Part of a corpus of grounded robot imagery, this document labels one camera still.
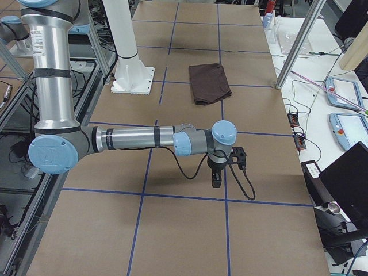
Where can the clear plastic tray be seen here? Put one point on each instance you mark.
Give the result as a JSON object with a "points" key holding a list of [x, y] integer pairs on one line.
{"points": [[286, 41]]}

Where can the orange black connector board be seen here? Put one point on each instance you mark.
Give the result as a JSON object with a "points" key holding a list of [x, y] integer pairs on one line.
{"points": [[298, 132]]}

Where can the blue teach pendant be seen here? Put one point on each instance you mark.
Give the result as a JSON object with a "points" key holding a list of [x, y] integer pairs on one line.
{"points": [[348, 89], [349, 129]]}

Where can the wooden beam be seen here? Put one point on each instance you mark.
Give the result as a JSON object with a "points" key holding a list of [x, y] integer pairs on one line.
{"points": [[356, 52]]}

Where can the aluminium frame side rack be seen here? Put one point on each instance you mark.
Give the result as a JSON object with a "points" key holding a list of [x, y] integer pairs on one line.
{"points": [[27, 194]]}

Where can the dark brown t-shirt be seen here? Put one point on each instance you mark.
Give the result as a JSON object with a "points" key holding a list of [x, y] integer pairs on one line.
{"points": [[209, 83]]}

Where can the grey aluminium corner post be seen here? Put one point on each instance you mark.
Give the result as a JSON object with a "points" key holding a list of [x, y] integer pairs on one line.
{"points": [[302, 35]]}

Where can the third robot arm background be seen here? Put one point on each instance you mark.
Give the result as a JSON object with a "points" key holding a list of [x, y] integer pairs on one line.
{"points": [[12, 29]]}

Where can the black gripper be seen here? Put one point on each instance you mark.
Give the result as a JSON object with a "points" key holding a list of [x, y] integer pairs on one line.
{"points": [[214, 166]]}

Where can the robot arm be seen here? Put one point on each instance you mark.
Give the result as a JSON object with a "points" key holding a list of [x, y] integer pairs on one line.
{"points": [[60, 141]]}

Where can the long reach grabber stick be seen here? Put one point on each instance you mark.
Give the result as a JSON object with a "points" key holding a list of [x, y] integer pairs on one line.
{"points": [[331, 92]]}

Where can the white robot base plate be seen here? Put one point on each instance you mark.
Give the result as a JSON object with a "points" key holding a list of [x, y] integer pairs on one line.
{"points": [[131, 75]]}

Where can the red cylinder bottle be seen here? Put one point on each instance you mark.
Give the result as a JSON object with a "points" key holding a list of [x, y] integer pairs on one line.
{"points": [[270, 6]]}

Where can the upper blue teach pendant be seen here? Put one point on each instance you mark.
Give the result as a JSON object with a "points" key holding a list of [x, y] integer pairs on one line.
{"points": [[348, 89]]}

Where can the black monitor on stand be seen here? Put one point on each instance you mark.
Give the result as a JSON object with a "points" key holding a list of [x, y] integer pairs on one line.
{"points": [[346, 181]]}

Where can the white remote on box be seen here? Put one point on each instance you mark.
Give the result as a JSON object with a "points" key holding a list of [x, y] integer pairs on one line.
{"points": [[313, 170]]}

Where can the lower blue teach pendant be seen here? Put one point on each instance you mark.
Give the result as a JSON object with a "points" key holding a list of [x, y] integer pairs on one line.
{"points": [[349, 129]]}

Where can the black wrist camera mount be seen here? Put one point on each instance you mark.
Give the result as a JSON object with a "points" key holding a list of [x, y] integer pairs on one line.
{"points": [[238, 157]]}

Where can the steel cup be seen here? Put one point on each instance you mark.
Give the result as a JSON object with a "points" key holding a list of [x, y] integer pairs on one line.
{"points": [[333, 208]]}

